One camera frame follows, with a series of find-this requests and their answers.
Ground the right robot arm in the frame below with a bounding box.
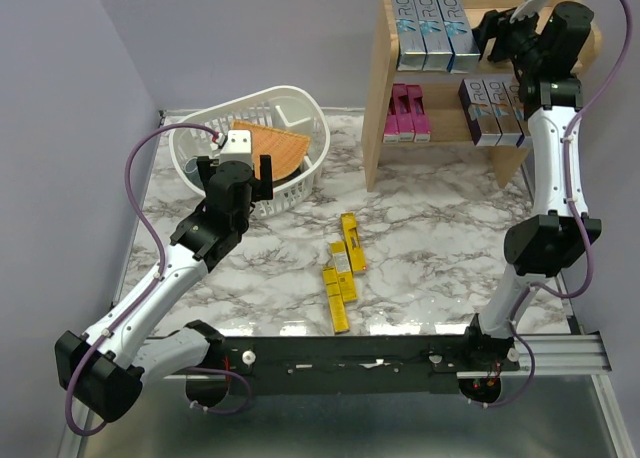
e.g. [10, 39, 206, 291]
[459, 1, 602, 370]

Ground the pink toothpaste box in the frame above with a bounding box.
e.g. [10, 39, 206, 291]
[407, 85, 431, 143]
[383, 100, 400, 144]
[392, 84, 415, 142]

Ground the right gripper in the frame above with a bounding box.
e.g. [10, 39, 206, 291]
[458, 0, 542, 73]

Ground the yellow toothpaste box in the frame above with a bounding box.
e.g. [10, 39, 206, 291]
[329, 241, 358, 303]
[322, 266, 350, 334]
[341, 213, 367, 273]

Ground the white plastic basket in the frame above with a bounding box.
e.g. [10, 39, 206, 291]
[169, 85, 330, 218]

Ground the dark teal cup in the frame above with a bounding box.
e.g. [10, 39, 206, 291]
[183, 156, 202, 188]

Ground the silver toothpaste box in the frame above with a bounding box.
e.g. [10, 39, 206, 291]
[483, 78, 522, 147]

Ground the blue green toothpaste box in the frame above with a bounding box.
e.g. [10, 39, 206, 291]
[391, 0, 426, 72]

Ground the metallic blue toothpaste box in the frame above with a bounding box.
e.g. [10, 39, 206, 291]
[437, 0, 480, 74]
[414, 0, 453, 72]

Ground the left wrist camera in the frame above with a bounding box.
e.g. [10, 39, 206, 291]
[214, 130, 253, 168]

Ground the black base bar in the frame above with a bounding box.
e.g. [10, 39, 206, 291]
[221, 335, 519, 396]

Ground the wooden two-tier shelf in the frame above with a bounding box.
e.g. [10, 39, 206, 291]
[361, 0, 602, 191]

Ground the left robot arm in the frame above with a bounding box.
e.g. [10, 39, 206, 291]
[54, 155, 273, 436]

